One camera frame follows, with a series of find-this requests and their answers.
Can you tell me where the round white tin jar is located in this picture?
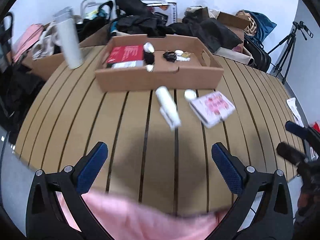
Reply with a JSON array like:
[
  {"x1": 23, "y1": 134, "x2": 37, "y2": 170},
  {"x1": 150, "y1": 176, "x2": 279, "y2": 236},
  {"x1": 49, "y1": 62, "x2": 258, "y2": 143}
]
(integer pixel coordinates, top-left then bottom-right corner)
[{"x1": 184, "y1": 89, "x2": 197, "y2": 101}]

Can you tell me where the white cotton swab pack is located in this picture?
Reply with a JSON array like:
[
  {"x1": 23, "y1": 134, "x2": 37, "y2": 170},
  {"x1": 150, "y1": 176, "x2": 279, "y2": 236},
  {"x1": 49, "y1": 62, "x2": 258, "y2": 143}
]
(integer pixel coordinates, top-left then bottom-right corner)
[{"x1": 111, "y1": 60, "x2": 144, "y2": 69}]

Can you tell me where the person's right hand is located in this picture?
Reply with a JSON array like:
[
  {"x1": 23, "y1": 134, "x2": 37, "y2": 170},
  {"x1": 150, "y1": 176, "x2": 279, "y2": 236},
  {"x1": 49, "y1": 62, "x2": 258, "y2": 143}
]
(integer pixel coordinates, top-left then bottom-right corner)
[{"x1": 296, "y1": 185, "x2": 319, "y2": 218}]

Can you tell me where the pink clothing on lap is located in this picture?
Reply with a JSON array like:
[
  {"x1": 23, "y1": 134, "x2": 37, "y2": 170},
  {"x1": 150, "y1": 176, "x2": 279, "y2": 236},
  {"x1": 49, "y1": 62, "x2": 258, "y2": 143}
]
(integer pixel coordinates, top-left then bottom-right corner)
[{"x1": 56, "y1": 189, "x2": 233, "y2": 240}]

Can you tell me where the black backpack right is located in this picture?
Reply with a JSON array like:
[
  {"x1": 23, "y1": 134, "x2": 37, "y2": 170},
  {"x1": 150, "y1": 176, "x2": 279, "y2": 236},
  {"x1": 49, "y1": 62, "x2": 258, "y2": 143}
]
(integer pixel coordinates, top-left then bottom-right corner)
[{"x1": 244, "y1": 34, "x2": 271, "y2": 73}]

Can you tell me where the pink white flat packet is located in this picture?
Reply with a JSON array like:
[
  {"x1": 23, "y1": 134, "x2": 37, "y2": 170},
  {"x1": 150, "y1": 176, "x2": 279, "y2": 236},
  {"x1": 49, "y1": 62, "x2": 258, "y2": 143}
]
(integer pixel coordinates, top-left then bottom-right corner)
[{"x1": 189, "y1": 91, "x2": 235, "y2": 128}]

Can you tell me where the blue bag with basket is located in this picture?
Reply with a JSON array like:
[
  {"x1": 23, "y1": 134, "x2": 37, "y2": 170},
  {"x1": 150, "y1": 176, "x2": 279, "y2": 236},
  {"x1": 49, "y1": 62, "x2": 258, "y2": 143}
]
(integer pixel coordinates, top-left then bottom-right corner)
[{"x1": 236, "y1": 10, "x2": 277, "y2": 43}]

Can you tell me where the white tube bottle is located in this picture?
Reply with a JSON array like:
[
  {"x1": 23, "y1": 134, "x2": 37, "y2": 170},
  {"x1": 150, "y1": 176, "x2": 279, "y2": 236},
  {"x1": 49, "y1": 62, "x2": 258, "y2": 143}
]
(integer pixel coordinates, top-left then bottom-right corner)
[{"x1": 155, "y1": 86, "x2": 181, "y2": 131}]

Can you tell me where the brown cardboard box right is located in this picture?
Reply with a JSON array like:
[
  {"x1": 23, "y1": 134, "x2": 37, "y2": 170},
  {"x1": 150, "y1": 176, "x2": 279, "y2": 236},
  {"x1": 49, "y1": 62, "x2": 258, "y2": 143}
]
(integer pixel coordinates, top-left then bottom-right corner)
[{"x1": 217, "y1": 12, "x2": 250, "y2": 53}]

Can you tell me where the cardboard box behind table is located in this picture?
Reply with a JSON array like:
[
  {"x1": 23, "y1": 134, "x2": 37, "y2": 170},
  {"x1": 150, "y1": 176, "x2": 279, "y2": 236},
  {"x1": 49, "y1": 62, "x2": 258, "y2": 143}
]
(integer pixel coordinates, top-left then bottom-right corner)
[{"x1": 30, "y1": 24, "x2": 110, "y2": 81}]

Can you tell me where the small white jar in box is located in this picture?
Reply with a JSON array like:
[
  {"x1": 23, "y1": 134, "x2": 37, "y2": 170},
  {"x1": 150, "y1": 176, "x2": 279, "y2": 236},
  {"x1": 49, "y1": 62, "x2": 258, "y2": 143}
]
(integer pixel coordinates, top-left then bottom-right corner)
[{"x1": 175, "y1": 50, "x2": 184, "y2": 56}]

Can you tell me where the small white cap bottle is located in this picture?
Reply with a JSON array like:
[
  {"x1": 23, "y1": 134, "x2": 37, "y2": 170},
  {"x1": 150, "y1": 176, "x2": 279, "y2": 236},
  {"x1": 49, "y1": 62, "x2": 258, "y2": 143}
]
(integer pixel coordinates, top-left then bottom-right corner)
[{"x1": 146, "y1": 64, "x2": 154, "y2": 72}]

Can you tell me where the open cardboard tray box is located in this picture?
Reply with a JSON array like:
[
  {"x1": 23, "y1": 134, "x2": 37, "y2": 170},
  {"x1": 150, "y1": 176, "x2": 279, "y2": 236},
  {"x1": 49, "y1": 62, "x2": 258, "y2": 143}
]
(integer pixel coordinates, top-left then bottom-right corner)
[{"x1": 95, "y1": 34, "x2": 224, "y2": 92}]

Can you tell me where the red flat box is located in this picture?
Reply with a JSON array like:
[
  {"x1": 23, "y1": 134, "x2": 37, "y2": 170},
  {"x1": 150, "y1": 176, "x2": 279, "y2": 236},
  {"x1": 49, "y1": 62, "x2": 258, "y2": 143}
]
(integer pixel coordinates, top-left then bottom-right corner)
[{"x1": 106, "y1": 45, "x2": 144, "y2": 64}]

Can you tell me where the small silver round tin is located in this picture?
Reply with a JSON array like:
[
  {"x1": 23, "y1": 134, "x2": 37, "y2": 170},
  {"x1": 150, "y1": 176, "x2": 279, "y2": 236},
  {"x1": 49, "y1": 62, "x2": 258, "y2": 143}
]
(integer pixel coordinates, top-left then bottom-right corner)
[{"x1": 143, "y1": 42, "x2": 155, "y2": 54}]

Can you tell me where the pink bag left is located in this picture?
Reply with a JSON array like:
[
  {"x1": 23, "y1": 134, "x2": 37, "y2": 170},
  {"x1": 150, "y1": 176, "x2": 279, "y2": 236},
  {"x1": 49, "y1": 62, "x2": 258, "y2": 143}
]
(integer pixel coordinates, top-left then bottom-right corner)
[{"x1": 12, "y1": 24, "x2": 44, "y2": 63}]

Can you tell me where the white printed product box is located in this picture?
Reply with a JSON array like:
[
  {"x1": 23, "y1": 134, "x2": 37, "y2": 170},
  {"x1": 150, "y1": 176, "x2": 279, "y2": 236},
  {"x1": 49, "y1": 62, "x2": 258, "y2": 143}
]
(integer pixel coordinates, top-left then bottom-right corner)
[{"x1": 147, "y1": 2, "x2": 177, "y2": 26}]

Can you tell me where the white tall thermos bottle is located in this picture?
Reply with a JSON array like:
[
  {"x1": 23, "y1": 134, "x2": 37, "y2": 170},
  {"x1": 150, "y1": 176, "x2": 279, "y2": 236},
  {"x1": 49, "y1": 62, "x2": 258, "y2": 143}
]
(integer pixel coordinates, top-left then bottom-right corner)
[{"x1": 53, "y1": 7, "x2": 83, "y2": 69}]

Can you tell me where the black clothes pile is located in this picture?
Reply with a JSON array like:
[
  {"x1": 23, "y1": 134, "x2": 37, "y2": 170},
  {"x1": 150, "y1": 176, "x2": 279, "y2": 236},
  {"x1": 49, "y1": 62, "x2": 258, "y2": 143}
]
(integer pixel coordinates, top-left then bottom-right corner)
[{"x1": 77, "y1": 0, "x2": 243, "y2": 53}]

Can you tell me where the black camera tripod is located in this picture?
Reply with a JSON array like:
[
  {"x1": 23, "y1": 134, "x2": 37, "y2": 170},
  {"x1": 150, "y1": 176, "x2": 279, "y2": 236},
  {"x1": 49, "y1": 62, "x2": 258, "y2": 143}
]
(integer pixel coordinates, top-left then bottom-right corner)
[{"x1": 267, "y1": 21, "x2": 313, "y2": 84}]

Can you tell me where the black hair tie bundle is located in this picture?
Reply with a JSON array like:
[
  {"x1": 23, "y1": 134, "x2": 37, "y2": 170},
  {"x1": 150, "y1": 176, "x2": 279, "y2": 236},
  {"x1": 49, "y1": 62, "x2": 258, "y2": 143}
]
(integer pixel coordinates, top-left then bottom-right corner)
[{"x1": 162, "y1": 51, "x2": 178, "y2": 62}]

